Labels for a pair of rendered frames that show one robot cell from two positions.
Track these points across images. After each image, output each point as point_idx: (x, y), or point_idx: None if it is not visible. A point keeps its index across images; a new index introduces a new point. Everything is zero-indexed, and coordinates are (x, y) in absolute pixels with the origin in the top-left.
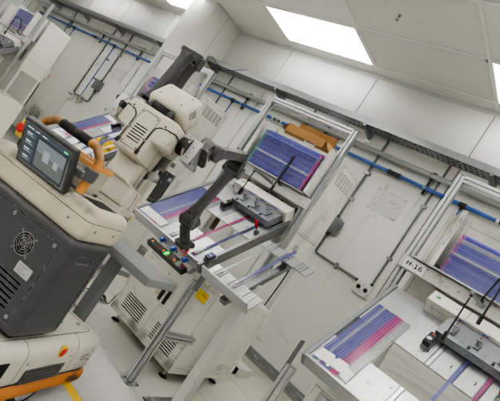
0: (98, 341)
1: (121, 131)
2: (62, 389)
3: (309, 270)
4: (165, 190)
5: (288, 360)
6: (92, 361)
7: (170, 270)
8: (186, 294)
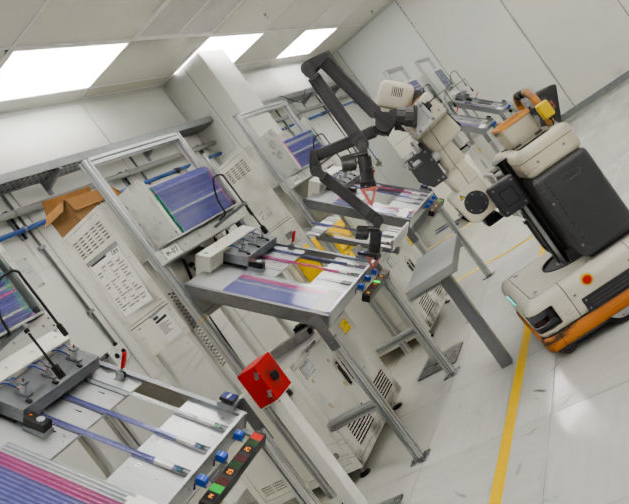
0: (439, 408)
1: (452, 119)
2: None
3: (330, 217)
4: (415, 175)
5: (412, 232)
6: (475, 373)
7: (324, 357)
8: (393, 286)
